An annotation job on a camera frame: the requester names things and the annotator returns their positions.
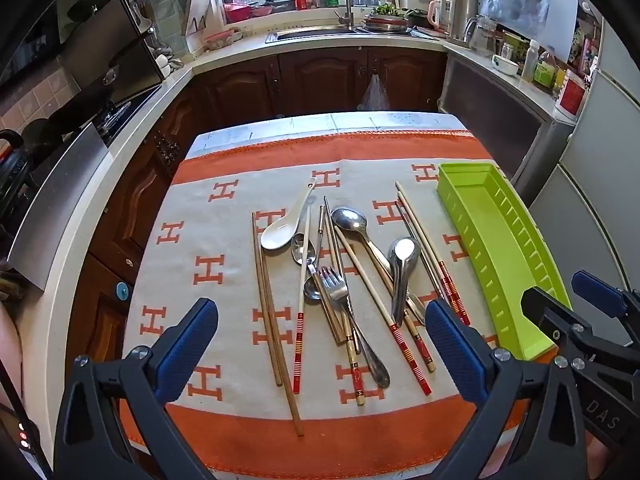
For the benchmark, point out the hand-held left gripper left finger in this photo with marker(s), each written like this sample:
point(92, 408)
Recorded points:
point(187, 345)

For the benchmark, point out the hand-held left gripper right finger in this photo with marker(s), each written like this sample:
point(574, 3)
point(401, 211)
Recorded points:
point(455, 355)

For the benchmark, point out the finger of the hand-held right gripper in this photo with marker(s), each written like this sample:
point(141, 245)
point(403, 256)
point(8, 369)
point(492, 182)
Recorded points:
point(595, 290)
point(542, 310)

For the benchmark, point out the green plastic tray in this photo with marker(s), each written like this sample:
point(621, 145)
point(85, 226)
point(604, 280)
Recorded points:
point(500, 240)

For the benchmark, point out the steel chopstick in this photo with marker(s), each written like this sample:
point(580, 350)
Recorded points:
point(340, 327)
point(330, 240)

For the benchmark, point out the small steel spoon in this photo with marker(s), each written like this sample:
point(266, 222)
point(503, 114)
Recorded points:
point(312, 287)

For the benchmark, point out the steel fork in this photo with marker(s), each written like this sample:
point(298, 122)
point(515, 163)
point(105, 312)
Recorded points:
point(332, 282)

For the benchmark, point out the white ceramic spoon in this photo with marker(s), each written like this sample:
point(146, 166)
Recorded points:
point(280, 235)

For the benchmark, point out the slotted steel spoon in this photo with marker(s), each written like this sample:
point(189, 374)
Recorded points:
point(302, 250)

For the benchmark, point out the orange and white printed blanket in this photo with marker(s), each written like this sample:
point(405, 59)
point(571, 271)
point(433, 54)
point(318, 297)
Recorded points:
point(225, 240)

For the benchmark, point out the grey refrigerator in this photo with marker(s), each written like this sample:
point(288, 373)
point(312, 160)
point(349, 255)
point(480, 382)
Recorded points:
point(590, 170)

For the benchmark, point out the black device with red lights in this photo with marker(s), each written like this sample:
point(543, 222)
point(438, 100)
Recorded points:
point(22, 435)

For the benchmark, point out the steel counter panel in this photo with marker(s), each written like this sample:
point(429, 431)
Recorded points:
point(60, 200)

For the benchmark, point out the red labelled jar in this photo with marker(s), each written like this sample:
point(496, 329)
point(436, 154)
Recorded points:
point(571, 95)

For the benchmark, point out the steel front appliance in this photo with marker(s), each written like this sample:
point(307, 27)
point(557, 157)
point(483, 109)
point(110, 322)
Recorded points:
point(490, 105)

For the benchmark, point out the green labelled bottle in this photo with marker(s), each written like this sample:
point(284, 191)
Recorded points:
point(545, 70)

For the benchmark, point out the clear bottle white cap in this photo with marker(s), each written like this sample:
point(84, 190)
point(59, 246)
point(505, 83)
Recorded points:
point(530, 60)

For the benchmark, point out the gas stove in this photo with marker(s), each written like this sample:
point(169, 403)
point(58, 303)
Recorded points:
point(120, 115)

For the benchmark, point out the white ceramic bowl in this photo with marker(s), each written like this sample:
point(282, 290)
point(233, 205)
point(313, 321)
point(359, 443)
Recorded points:
point(505, 65)

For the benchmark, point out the black pressure cooker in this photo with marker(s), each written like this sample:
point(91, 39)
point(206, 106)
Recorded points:
point(12, 165)

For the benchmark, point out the black wok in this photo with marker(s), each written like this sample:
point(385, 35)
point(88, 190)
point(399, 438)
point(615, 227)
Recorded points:
point(75, 115)

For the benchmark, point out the hanging clear plastic bag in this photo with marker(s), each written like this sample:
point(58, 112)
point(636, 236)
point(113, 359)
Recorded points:
point(374, 94)

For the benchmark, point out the glass jug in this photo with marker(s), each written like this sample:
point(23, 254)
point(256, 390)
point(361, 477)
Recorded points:
point(482, 35)

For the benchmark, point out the white ceramic pieces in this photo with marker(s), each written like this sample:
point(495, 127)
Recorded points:
point(165, 60)

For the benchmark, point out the brown wooden kitchen cabinets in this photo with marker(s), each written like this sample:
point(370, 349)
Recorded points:
point(310, 80)

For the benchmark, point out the electric kettle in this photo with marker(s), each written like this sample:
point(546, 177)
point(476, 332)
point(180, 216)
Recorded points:
point(467, 15)

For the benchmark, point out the steel stove splash guard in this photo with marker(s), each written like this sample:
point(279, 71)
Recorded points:
point(125, 45)

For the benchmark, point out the pink lidded container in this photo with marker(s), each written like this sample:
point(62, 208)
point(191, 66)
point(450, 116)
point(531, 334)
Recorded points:
point(222, 38)

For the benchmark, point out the white and pink kettle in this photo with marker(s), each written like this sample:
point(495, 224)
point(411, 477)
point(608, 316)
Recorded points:
point(444, 10)

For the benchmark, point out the steel basin with vegetables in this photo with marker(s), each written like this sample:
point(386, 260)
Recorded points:
point(385, 19)

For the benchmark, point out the steel kitchen sink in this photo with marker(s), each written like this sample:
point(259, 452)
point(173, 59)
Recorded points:
point(310, 33)

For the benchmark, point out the pink plastic bowl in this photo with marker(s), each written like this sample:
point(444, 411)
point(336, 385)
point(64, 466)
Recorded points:
point(237, 11)

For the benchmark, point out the small pink bowl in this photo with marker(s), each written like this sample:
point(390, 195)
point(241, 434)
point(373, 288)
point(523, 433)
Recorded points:
point(262, 10)

